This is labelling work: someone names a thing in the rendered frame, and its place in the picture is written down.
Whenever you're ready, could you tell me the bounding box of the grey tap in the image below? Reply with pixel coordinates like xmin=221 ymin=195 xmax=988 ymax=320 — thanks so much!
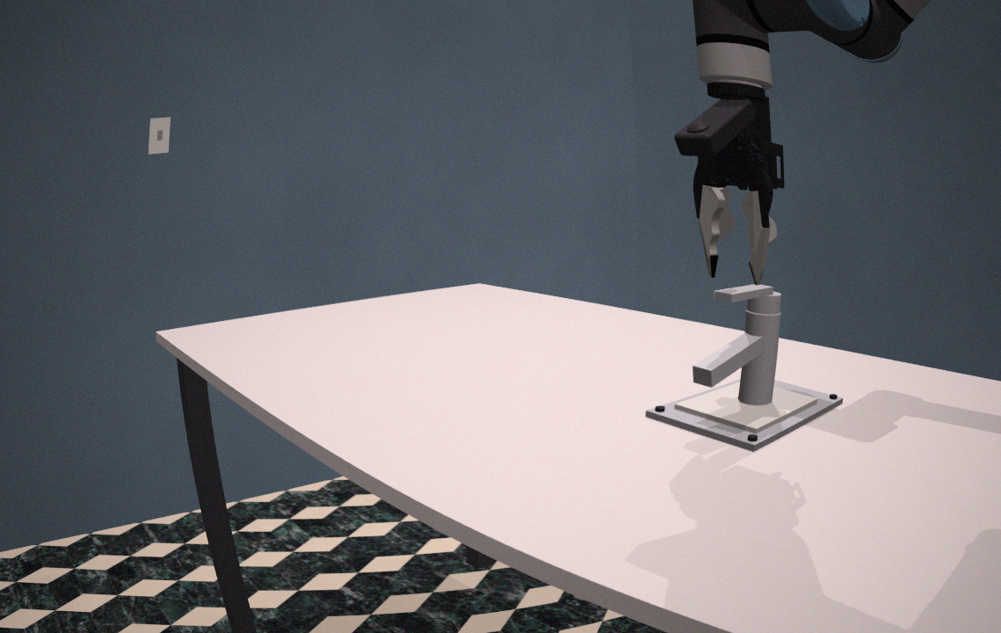
xmin=674 ymin=284 xmax=818 ymax=434

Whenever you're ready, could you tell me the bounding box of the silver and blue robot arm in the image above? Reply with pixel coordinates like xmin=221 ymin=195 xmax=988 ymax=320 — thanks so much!
xmin=674 ymin=0 xmax=931 ymax=156

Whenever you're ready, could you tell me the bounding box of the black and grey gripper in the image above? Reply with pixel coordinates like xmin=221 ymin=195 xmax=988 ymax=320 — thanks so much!
xmin=693 ymin=82 xmax=784 ymax=285

